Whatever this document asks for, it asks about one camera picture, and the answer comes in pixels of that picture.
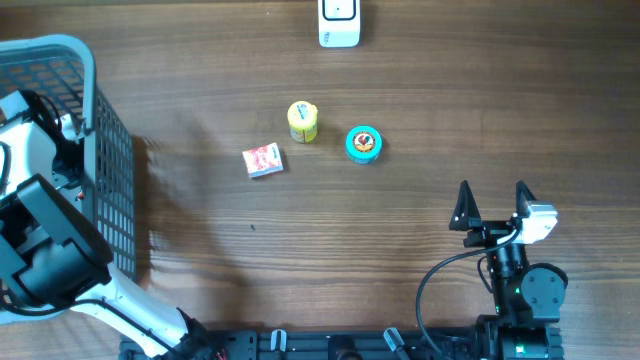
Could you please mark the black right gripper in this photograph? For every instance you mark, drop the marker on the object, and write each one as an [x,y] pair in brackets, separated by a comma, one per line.
[487,230]

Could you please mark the teal tin can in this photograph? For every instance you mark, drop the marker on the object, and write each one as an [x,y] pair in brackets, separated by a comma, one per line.
[363,144]

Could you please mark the red snack box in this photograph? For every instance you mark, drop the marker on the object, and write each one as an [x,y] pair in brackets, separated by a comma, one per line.
[263,160]

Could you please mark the yellow cylindrical container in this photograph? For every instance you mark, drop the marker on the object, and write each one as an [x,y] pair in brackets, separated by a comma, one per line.
[302,118]

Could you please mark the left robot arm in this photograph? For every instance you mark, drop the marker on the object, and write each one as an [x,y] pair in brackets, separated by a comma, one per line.
[53,259]

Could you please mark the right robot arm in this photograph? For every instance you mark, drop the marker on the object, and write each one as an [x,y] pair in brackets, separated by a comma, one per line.
[527,297]

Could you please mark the white barcode scanner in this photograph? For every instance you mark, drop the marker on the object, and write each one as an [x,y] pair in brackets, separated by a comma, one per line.
[339,23]

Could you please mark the grey plastic shopping basket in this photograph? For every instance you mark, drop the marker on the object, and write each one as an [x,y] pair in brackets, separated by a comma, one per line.
[62,68]

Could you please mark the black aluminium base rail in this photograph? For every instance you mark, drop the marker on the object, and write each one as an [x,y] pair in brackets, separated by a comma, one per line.
[350,345]

